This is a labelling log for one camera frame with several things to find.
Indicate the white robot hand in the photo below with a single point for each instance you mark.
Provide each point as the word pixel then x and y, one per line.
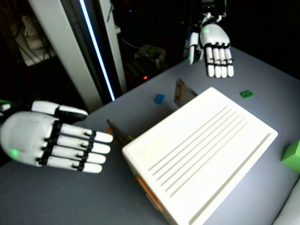
pixel 212 34
pixel 25 136

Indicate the transparent plastic panel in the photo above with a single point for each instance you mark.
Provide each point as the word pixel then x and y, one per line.
pixel 181 93

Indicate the large white ribbed box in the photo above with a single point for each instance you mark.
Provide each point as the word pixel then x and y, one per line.
pixel 199 145

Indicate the green and white device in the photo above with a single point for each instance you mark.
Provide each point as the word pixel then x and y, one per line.
pixel 153 51

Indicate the grey table cloth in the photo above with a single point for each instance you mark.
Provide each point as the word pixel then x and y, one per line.
pixel 47 199

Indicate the small green block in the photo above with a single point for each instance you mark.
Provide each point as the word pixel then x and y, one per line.
pixel 246 94

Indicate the black device with red light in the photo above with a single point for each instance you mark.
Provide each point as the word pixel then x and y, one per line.
pixel 138 71

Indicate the small blue block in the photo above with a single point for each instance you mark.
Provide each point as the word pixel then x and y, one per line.
pixel 159 98

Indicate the white pillar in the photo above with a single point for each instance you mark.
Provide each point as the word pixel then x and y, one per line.
pixel 58 35

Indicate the glowing light strip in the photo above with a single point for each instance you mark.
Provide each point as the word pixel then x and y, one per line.
pixel 97 50

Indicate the large light green block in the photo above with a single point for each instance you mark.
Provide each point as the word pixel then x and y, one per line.
pixel 293 155

